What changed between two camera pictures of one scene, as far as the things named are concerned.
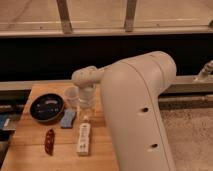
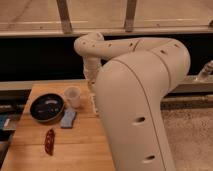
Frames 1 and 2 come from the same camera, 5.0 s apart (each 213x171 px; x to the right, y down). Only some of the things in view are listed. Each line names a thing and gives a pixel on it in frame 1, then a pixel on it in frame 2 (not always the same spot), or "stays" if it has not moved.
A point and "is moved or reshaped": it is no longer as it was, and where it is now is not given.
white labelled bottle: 84,137 is moved or reshaped
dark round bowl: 46,107 stays
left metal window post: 64,12 stays
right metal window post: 130,15 stays
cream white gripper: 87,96 to 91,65
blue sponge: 68,118 stays
